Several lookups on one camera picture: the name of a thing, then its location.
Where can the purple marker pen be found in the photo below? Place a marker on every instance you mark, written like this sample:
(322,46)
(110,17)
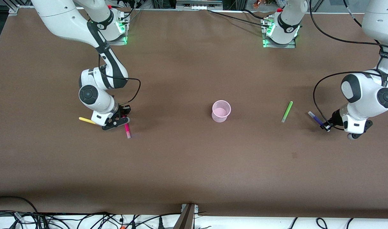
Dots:
(315,118)

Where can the brown camera mount post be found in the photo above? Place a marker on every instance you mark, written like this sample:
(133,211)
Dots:
(186,219)

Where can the silver aluminium frame bracket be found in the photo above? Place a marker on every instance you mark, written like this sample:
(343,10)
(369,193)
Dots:
(14,9)

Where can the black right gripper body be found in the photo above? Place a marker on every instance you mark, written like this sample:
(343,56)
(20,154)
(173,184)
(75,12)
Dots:
(125,111)

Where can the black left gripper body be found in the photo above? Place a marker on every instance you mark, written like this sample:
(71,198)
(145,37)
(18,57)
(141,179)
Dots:
(335,121)

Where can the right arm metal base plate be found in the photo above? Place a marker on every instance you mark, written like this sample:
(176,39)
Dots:
(122,40)

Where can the grey metal rail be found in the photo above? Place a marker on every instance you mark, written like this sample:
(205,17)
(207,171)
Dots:
(198,4)

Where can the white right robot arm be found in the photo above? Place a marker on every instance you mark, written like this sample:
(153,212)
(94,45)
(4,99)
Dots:
(63,19)

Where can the yellow marker pen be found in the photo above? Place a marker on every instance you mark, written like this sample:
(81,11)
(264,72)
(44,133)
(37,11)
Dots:
(86,120)

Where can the pink plastic cup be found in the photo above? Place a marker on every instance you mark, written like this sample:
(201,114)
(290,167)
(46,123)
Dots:
(221,112)

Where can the green marker pen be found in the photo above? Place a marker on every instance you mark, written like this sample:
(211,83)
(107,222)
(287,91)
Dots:
(287,112)

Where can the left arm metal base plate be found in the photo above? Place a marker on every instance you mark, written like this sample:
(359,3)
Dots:
(270,45)

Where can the pink marker pen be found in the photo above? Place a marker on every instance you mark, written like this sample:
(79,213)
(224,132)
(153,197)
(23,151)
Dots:
(127,131)

